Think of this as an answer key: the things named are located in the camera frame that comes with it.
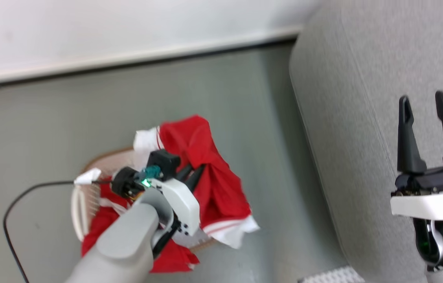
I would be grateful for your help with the white ribbed panel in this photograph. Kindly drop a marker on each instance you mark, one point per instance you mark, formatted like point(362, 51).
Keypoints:
point(333, 276)

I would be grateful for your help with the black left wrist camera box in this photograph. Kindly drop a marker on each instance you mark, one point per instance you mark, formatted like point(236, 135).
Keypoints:
point(163, 163)

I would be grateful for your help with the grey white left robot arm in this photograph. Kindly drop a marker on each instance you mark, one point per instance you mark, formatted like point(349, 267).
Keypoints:
point(119, 243)

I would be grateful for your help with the red white-trimmed garment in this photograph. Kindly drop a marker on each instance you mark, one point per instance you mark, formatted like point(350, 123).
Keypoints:
point(213, 188)

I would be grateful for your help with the white laundry basket brown rim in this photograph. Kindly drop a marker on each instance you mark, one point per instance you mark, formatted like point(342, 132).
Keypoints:
point(76, 212)

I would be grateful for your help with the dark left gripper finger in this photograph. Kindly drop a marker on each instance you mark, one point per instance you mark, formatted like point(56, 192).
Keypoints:
point(183, 173)
point(195, 179)

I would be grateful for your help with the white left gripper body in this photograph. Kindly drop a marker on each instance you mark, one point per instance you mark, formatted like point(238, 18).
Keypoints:
point(184, 208)

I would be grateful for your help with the grey fabric sofa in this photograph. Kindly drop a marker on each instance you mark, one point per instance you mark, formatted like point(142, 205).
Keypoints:
point(347, 118)

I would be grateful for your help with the white black baseboard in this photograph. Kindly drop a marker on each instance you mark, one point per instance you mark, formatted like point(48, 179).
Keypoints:
point(127, 59)

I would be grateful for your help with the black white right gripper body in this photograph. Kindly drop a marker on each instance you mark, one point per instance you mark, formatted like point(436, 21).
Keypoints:
point(433, 202)

